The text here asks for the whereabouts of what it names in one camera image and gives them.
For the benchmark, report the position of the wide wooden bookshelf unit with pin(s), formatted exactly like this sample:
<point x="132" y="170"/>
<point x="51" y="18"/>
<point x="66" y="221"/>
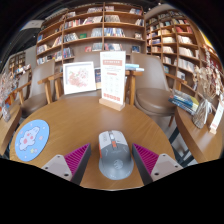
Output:
<point x="90" y="30"/>

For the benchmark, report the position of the round wooden side table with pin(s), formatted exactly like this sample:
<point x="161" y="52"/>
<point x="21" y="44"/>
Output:
<point x="8" y="128"/>
<point x="200" y="140"/>

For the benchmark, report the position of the grey computer mouse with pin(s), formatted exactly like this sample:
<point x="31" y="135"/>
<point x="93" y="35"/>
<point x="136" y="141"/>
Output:
<point x="115" y="160"/>

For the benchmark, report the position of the glass vase with dried flowers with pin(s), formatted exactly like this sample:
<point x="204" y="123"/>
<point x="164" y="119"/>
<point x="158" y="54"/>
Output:
<point x="201" y="115"/>
<point x="6" y="113"/>

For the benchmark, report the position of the white sign on wooden base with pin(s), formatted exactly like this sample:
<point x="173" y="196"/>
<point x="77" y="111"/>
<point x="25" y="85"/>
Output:
<point x="112" y="76"/>
<point x="218" y="116"/>

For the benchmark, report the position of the white framed flower picture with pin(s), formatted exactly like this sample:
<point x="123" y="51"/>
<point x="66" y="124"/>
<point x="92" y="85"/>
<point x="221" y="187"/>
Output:
<point x="79" y="78"/>

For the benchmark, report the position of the brown padded wooden armchair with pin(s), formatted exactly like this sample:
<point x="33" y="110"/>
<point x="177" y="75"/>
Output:
<point x="153" y="96"/>
<point x="36" y="86"/>
<point x="86" y="58"/>

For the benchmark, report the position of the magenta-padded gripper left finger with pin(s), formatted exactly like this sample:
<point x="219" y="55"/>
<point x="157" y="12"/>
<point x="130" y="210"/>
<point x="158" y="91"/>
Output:
<point x="56" y="165"/>

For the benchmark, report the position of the stack of books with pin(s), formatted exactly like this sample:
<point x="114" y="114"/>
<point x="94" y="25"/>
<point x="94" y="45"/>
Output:
<point x="183" y="101"/>

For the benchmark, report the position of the curved wooden bookshelf unit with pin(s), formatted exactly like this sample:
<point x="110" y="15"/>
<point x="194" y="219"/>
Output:
<point x="180" y="43"/>

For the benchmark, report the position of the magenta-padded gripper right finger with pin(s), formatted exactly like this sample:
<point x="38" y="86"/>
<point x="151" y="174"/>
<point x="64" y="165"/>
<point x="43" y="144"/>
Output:
<point x="165" y="164"/>

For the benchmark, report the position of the small distant wooden bookshelf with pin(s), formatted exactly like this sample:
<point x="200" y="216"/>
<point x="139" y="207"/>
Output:
<point x="16" y="63"/>

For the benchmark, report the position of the dark blue book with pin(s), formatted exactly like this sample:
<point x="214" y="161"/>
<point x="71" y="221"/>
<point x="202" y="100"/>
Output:
<point x="98" y="78"/>

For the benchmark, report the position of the round blue mouse pad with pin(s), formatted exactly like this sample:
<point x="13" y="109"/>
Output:
<point x="31" y="140"/>

